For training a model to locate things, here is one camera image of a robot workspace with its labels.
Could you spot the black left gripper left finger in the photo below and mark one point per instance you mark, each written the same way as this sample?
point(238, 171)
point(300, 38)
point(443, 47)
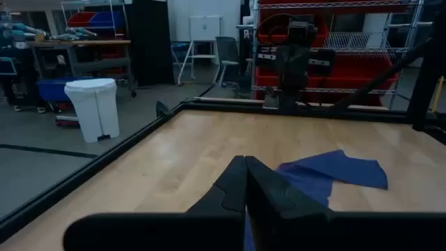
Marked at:
point(209, 230)

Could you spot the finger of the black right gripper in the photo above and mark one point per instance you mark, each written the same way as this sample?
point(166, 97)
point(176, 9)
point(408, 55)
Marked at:
point(286, 69)
point(301, 69)

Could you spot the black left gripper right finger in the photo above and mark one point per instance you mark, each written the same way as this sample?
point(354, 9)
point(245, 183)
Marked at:
point(296, 230)

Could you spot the blue bandage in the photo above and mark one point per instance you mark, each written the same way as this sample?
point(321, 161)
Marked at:
point(348, 171)

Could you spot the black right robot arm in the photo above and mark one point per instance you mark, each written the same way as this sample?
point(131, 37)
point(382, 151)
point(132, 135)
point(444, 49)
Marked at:
point(288, 102)

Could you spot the large red plastic bin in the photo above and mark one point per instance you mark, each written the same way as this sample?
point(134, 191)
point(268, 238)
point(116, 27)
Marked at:
point(355, 69)

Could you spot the grey office chair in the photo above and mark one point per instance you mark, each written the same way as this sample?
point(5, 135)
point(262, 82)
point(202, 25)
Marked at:
point(228, 52)

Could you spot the white box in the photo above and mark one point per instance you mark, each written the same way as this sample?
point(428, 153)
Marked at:
point(375, 28)

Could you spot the white cabinet on stand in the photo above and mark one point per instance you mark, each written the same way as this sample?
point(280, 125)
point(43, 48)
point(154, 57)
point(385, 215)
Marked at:
point(205, 28)

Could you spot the black clamp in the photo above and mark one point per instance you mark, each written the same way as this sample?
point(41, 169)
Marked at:
point(163, 108)

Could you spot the black tall cabinet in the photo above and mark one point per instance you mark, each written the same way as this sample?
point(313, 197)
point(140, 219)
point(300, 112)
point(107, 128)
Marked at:
point(150, 42)

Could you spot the white trash bin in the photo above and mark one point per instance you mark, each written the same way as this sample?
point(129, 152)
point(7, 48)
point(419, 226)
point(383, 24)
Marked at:
point(92, 108)

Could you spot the red and white flat object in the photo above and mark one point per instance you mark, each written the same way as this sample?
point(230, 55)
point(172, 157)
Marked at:
point(67, 121)

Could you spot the blue plastic bin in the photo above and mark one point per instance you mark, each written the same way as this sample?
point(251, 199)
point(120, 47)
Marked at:
point(106, 20)

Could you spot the wooden workbench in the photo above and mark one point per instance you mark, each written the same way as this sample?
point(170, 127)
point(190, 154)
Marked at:
point(80, 42)

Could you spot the blue tote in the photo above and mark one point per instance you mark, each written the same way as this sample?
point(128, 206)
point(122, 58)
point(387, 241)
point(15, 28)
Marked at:
point(52, 90)

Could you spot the grey-green bundle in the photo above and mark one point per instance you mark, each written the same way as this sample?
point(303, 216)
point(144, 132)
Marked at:
point(75, 33)

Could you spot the person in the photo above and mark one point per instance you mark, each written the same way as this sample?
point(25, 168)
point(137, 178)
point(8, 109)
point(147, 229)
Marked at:
point(21, 87)

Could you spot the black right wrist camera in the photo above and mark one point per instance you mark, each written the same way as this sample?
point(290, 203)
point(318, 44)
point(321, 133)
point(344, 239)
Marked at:
point(302, 33)

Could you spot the yellow post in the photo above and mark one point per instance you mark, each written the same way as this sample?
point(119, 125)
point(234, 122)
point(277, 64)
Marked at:
point(438, 94)

